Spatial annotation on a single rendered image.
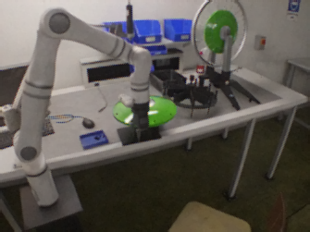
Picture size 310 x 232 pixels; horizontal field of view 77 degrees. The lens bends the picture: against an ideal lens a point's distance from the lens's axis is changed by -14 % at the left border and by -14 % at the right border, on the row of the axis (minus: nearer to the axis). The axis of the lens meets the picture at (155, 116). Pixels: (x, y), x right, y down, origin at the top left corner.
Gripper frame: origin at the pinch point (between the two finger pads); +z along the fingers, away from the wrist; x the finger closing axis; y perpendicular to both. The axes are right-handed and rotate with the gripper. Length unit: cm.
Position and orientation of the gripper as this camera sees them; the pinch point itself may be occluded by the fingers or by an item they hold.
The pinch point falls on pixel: (136, 139)
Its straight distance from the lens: 96.3
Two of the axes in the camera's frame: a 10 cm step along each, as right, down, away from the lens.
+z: 0.0, 8.7, 4.9
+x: -5.1, -4.2, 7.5
